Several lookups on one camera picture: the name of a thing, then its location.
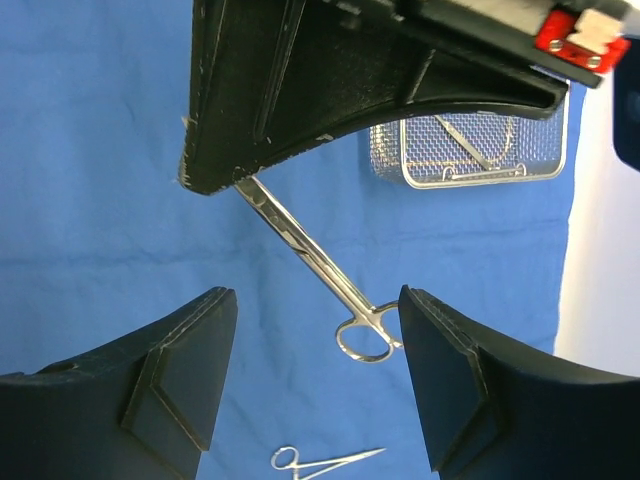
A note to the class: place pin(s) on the steel needle holder forceps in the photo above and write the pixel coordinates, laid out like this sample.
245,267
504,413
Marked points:
364,313

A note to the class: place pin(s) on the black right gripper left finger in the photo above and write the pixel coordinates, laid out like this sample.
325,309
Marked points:
143,406

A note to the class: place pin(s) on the steel hemostat clamp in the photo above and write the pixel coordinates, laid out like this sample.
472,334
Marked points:
287,458

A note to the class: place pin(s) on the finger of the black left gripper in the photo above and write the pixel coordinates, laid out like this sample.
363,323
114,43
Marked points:
273,79

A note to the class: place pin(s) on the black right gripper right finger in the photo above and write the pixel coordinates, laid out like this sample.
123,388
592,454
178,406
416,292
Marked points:
492,407

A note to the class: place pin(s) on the blue surgical drape cloth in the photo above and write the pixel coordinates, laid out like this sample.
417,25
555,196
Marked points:
98,239

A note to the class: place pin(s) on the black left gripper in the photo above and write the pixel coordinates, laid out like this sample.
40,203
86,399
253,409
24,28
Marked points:
581,41

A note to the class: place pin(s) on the steel mesh instrument tray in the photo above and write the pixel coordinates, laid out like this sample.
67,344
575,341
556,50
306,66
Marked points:
462,150

